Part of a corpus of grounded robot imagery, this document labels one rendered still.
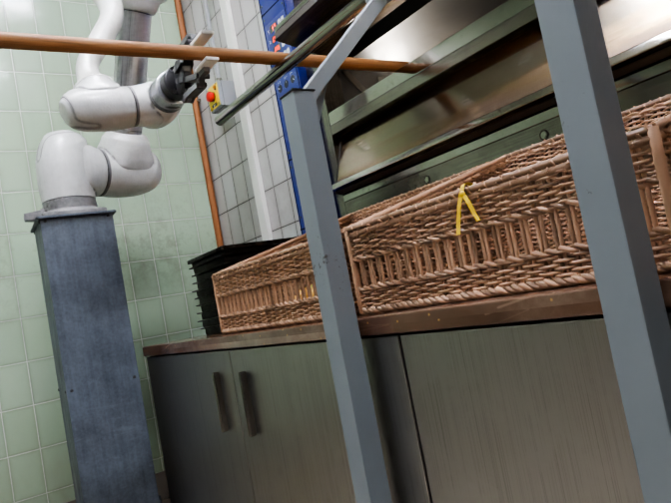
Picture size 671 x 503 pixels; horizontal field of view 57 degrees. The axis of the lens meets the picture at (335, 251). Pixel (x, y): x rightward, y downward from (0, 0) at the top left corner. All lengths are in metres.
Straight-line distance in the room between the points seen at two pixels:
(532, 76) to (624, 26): 0.21
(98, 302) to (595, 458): 1.49
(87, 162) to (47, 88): 0.66
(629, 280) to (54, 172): 1.70
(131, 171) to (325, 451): 1.24
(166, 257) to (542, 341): 2.00
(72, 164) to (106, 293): 0.40
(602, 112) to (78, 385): 1.60
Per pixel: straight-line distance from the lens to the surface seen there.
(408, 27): 1.91
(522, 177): 0.81
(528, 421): 0.80
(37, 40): 1.33
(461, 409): 0.87
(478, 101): 1.51
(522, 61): 1.46
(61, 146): 2.04
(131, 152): 2.11
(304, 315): 1.23
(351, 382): 0.97
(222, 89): 2.48
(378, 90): 1.78
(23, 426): 2.44
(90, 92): 1.64
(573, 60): 0.65
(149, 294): 2.54
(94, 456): 1.95
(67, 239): 1.95
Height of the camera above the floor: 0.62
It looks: 4 degrees up
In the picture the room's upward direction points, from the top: 11 degrees counter-clockwise
